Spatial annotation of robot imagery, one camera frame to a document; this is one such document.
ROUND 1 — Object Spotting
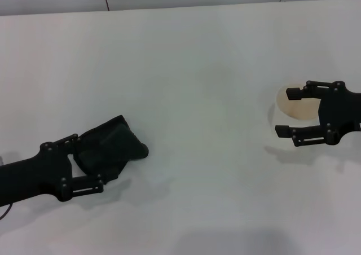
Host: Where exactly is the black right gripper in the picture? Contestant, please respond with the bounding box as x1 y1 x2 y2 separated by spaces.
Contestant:
275 80 361 148

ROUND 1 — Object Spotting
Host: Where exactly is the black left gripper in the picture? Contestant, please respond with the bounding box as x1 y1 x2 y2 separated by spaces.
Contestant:
0 133 120 208

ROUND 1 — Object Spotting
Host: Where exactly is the clear plastic cup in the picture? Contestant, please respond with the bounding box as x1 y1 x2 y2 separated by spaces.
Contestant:
270 81 322 147

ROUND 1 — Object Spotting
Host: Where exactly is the dark rag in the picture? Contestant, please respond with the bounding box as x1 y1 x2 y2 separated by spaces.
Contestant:
72 115 149 182

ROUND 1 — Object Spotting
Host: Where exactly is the black cable with metal connector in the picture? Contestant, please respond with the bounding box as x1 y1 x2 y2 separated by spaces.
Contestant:
0 203 14 219

